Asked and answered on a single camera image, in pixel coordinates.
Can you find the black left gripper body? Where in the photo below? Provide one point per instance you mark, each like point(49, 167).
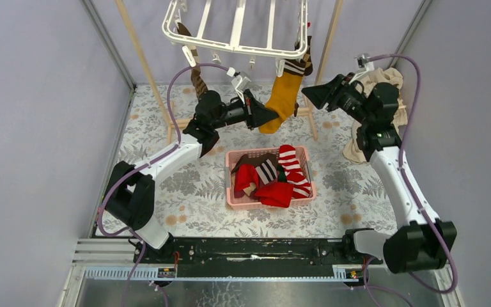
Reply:
point(250, 117)

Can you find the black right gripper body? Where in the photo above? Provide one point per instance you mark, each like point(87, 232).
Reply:
point(344, 97)

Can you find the mustard brown cuffed sock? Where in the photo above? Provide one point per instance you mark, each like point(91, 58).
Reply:
point(284, 94)

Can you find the dark argyle sock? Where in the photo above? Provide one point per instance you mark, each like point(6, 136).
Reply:
point(307, 58)

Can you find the red white striped sock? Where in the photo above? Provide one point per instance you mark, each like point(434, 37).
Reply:
point(292, 170)

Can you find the brown striped sock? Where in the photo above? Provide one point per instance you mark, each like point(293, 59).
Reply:
point(198, 83)

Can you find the red bear sock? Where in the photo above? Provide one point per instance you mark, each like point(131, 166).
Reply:
point(246, 181)

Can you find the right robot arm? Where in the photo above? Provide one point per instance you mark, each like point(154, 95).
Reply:
point(422, 241)

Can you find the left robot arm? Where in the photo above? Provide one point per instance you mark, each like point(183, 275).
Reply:
point(130, 195)

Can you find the wooden hanger stand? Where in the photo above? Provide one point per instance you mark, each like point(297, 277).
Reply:
point(165, 108)

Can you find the white plastic sock hanger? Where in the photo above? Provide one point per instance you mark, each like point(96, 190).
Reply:
point(172, 22)

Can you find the floral table mat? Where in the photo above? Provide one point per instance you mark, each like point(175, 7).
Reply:
point(192, 201)

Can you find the pink plastic basket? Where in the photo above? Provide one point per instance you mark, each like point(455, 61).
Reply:
point(250, 202)

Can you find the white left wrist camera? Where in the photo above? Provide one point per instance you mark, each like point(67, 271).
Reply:
point(240, 82)

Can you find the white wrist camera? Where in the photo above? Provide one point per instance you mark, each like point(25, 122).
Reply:
point(365, 66)
point(240, 82)

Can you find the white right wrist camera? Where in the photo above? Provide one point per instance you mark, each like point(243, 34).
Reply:
point(365, 66)

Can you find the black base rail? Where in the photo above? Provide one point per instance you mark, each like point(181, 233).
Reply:
point(204, 257)

